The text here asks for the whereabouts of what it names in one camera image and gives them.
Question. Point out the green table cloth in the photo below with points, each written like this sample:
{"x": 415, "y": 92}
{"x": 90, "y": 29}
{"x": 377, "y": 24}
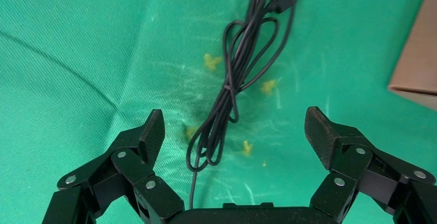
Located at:
{"x": 68, "y": 79}

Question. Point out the orange cardboard box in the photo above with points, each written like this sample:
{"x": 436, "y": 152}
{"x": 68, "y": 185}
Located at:
{"x": 420, "y": 62}

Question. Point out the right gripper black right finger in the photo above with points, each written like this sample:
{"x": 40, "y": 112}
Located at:
{"x": 355, "y": 168}

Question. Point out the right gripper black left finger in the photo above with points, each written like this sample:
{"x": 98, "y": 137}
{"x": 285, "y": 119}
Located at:
{"x": 136, "y": 181}

